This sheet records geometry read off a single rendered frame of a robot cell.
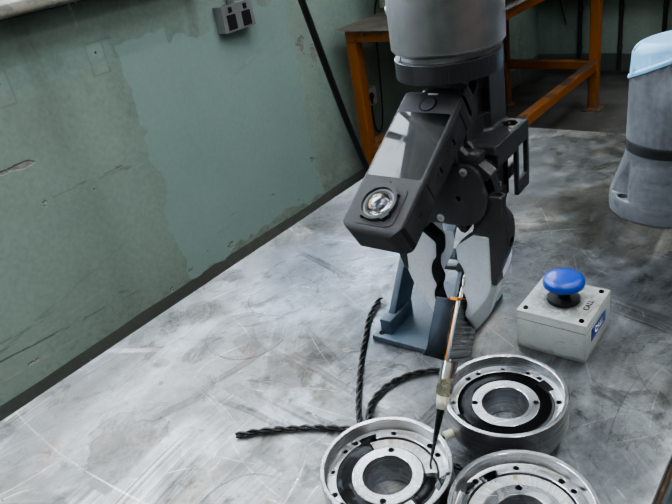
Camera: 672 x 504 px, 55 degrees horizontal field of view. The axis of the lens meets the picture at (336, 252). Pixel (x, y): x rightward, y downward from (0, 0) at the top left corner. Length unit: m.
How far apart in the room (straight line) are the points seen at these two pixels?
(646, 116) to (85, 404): 0.74
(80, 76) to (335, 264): 1.36
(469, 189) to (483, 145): 0.03
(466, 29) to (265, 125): 2.18
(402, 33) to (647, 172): 0.55
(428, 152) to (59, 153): 1.72
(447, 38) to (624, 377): 0.39
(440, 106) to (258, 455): 0.36
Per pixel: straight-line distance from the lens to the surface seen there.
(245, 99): 2.49
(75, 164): 2.09
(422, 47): 0.42
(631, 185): 0.93
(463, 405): 0.59
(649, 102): 0.89
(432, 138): 0.42
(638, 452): 0.60
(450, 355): 0.50
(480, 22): 0.42
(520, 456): 0.54
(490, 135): 0.47
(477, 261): 0.47
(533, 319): 0.67
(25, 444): 0.76
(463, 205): 0.45
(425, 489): 0.53
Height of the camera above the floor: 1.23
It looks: 28 degrees down
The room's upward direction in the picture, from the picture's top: 10 degrees counter-clockwise
